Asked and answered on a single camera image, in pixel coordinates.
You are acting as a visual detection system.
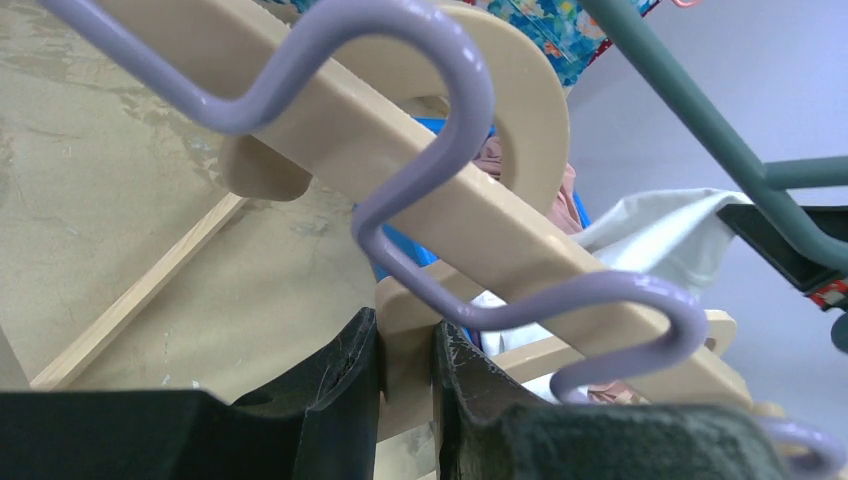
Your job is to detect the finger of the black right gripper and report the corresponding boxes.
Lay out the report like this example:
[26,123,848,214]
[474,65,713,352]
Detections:
[718,204,847,311]

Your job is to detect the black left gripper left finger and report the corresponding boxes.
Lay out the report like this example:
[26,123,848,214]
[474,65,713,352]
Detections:
[1,308,380,479]

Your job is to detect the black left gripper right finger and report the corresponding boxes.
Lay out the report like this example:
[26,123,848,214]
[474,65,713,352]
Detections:
[433,322,789,480]

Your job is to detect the teal hanger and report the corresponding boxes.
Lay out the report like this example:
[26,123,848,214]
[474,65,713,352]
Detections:
[582,0,847,273]

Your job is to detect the cream wooden hanger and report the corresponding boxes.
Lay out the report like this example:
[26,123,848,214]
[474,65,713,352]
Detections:
[219,1,752,440]
[104,1,754,409]

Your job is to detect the white cloth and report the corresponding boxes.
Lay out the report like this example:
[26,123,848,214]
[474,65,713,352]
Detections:
[466,188,753,404]

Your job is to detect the pink pleated skirt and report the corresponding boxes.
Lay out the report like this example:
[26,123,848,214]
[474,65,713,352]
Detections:
[466,136,646,404]

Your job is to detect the pink wire hanger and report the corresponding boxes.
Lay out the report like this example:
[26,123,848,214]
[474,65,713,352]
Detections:
[671,0,701,8]

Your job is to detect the cream wooden hanger front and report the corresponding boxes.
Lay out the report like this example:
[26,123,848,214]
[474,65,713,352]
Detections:
[104,1,754,409]

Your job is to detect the blue floral garment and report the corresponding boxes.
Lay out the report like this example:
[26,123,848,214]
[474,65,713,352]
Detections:
[258,0,664,90]

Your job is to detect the blue plastic bin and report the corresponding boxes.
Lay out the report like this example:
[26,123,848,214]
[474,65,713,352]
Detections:
[368,116,592,346]

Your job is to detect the wooden clothes rack frame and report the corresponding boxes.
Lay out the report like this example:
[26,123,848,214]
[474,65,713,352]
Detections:
[1,193,246,391]

